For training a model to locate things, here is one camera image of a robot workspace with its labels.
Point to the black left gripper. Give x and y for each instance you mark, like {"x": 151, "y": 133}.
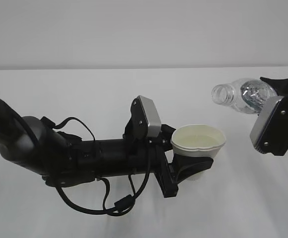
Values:
{"x": 167, "y": 175}

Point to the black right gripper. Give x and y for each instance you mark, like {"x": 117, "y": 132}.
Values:
{"x": 275, "y": 137}

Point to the white paper cup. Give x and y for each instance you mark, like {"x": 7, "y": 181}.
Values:
{"x": 197, "y": 140}

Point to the clear green-label water bottle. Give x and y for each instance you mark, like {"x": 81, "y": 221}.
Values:
{"x": 245, "y": 95}

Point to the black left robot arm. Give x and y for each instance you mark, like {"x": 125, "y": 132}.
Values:
{"x": 41, "y": 147}

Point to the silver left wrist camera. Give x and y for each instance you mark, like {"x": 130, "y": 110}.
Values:
{"x": 151, "y": 116}

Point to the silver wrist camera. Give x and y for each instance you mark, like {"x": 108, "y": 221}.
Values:
{"x": 262, "y": 122}
{"x": 151, "y": 116}

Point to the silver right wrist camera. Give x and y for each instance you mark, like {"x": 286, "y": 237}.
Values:
{"x": 262, "y": 122}

